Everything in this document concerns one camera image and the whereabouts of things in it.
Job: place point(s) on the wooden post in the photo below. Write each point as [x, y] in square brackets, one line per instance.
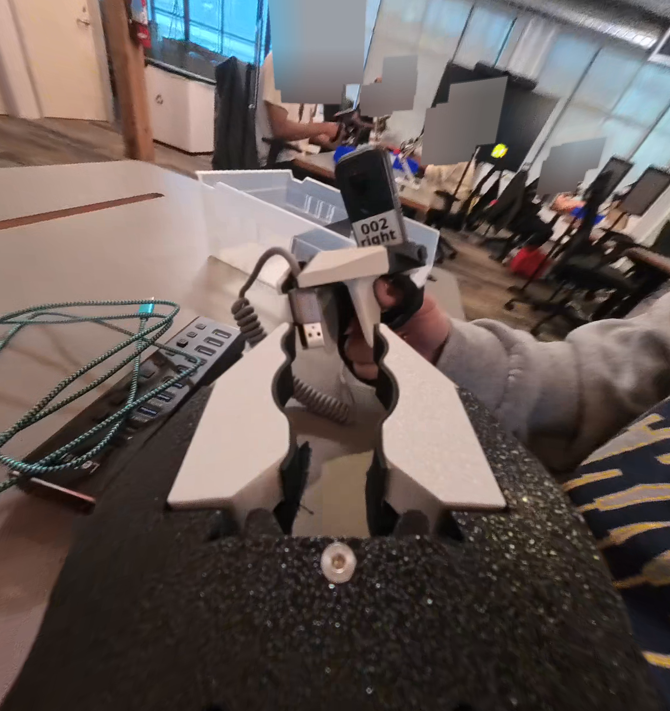
[127, 100]

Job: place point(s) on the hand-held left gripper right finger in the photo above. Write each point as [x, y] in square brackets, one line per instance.
[435, 439]

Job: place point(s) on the person's right hand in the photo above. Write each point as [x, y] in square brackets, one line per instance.
[429, 327]

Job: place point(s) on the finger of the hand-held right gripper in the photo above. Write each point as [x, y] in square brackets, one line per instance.
[286, 280]
[340, 266]

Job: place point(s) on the black monitor with yellow sticker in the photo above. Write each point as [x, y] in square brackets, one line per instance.
[512, 158]

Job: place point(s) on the small clear plastic container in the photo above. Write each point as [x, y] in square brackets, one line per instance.
[324, 244]

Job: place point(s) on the red fire extinguisher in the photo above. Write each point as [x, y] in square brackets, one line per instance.
[142, 30]

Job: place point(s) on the red bag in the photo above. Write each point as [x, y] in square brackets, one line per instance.
[528, 261]

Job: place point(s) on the wooden work table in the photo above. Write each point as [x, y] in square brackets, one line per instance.
[412, 200]

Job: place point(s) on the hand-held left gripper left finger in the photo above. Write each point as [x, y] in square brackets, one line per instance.
[235, 433]

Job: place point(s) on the white double door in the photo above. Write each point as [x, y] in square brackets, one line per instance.
[63, 55]

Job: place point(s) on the black display panel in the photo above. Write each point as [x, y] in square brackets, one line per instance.
[615, 175]
[649, 191]

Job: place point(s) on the large clear plastic bin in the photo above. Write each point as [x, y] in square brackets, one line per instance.
[246, 222]

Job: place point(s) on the dark jacket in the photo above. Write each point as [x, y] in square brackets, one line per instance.
[235, 111]

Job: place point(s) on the person's right forearm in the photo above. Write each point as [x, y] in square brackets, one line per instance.
[562, 377]

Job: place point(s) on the white cabinet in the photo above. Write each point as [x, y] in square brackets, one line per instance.
[179, 111]

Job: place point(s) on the black usb hub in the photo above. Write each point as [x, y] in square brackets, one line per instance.
[213, 355]

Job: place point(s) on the black office chair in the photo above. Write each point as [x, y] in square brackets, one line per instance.
[590, 266]

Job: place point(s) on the person's navy patterned clothing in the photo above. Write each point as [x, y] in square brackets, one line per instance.
[635, 500]

